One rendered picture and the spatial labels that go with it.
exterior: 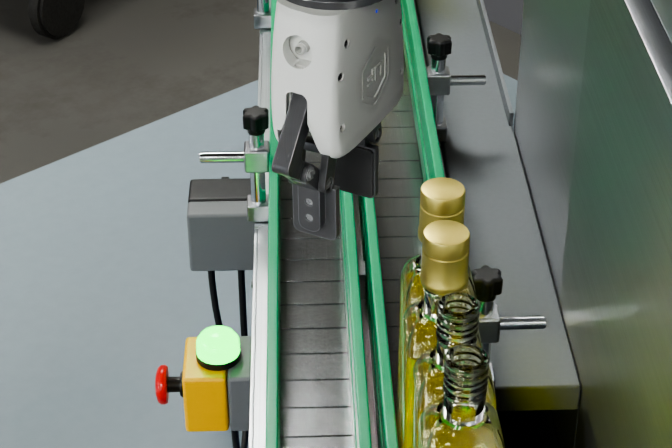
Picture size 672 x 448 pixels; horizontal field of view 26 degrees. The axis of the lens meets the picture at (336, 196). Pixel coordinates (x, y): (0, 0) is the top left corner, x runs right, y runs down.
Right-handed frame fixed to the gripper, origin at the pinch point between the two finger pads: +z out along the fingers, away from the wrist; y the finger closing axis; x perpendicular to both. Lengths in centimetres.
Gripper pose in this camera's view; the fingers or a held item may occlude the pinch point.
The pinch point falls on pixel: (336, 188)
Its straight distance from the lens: 96.9
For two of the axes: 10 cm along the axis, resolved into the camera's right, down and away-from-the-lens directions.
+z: 0.1, 8.4, 5.5
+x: -8.8, -2.5, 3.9
